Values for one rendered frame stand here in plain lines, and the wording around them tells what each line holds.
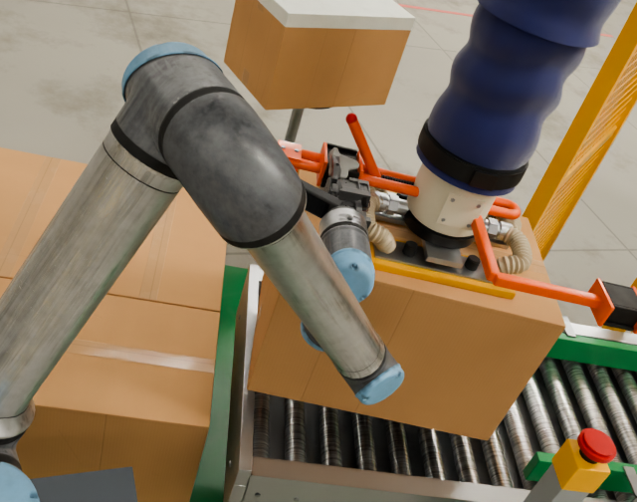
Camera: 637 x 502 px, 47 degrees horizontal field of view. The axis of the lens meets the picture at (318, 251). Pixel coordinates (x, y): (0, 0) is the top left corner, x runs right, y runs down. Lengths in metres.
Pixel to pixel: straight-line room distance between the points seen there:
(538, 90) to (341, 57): 1.68
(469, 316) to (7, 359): 0.92
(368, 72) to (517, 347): 1.73
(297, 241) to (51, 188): 1.62
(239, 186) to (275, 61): 2.07
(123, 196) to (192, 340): 1.11
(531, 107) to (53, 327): 0.90
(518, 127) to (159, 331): 1.07
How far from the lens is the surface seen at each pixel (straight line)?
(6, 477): 1.06
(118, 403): 1.81
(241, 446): 1.70
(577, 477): 1.47
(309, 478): 1.71
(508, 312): 1.56
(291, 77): 2.89
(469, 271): 1.57
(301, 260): 0.89
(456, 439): 2.00
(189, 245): 2.26
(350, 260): 1.20
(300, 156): 1.48
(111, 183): 0.89
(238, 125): 0.79
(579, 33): 1.35
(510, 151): 1.42
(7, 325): 1.02
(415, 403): 1.73
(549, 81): 1.38
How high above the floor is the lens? 1.96
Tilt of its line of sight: 37 degrees down
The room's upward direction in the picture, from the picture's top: 19 degrees clockwise
